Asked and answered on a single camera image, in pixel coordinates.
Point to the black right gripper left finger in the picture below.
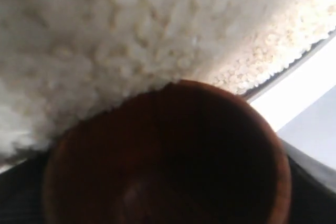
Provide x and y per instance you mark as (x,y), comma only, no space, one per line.
(21,192)

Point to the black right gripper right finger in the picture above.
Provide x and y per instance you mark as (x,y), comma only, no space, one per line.
(313,189)

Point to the brown wooden cup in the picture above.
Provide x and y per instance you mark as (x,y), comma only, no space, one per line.
(189,153)

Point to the rice in steel pan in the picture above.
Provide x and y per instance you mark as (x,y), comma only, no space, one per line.
(66,60)

